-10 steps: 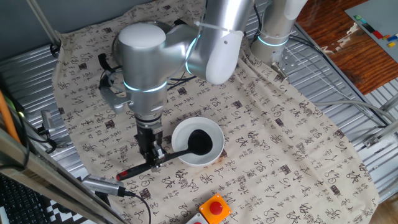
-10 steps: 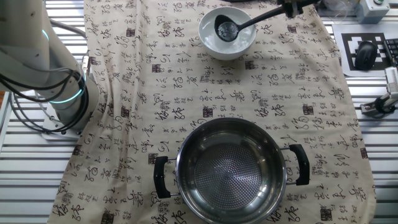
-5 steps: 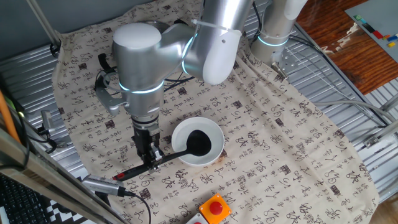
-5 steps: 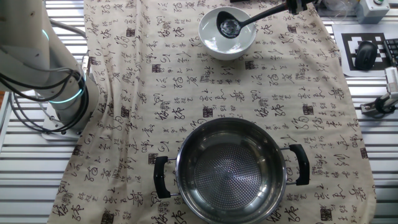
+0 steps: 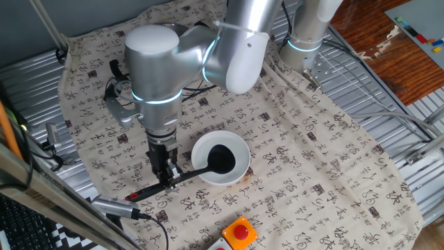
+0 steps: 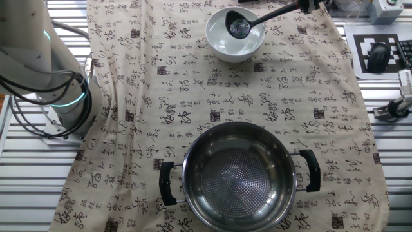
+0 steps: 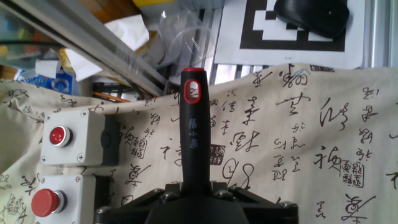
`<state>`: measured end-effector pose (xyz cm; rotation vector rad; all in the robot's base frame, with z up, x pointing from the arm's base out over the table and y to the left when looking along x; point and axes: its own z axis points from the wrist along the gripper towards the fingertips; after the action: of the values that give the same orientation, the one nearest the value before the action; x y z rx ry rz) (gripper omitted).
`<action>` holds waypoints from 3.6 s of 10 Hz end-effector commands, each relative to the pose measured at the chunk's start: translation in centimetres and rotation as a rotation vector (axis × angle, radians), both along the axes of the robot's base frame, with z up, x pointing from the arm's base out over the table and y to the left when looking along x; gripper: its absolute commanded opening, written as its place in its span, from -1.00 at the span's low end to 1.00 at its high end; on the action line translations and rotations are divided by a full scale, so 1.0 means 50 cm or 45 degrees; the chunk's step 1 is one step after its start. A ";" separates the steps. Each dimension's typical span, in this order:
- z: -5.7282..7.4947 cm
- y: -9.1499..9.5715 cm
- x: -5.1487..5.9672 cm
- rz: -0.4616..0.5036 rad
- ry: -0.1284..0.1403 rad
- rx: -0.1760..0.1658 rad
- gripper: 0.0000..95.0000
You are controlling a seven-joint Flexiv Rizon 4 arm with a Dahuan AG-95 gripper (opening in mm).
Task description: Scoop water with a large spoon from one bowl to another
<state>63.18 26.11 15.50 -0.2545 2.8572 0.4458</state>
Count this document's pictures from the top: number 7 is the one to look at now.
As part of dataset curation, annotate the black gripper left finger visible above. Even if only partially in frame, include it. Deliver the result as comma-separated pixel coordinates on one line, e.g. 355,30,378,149
93,182,185,224

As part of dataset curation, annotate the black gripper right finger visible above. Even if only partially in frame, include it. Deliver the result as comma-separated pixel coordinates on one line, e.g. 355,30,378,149
210,180,299,224

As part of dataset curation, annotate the black ladle with red ring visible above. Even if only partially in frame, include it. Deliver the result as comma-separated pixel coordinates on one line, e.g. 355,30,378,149
179,67,212,197

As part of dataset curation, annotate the grey box red mushroom button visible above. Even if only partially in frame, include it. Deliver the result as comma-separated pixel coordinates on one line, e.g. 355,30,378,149
30,174,109,224

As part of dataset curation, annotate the beige calligraphy print tablecloth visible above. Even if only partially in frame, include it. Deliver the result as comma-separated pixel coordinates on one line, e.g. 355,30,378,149
0,63,398,224

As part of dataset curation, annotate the grey box flat red button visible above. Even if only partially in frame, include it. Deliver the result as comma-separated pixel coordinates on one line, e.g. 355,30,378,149
40,109,121,167

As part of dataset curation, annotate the orange rod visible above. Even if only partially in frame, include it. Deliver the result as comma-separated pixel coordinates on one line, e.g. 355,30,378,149
92,91,131,103

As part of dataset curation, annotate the blue white package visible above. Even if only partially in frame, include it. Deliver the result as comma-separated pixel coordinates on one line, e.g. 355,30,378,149
15,67,83,96

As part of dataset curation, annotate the white sheet with black marker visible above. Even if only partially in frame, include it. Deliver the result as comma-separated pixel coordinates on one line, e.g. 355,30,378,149
213,0,366,70

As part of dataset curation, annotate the yellow package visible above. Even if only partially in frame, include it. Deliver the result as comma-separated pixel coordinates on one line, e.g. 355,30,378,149
57,48,75,74

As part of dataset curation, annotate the clear plastic cup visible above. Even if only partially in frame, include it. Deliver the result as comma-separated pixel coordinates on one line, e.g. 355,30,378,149
158,11,215,69

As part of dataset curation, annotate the crumpled white paper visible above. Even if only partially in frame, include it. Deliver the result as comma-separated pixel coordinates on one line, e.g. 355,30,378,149
65,14,150,82

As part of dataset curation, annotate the clear box of coloured blocks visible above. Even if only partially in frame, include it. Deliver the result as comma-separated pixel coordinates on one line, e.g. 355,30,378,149
0,12,68,68

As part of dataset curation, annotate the aluminium frame bar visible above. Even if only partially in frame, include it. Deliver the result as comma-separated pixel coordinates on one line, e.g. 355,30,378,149
0,0,170,97

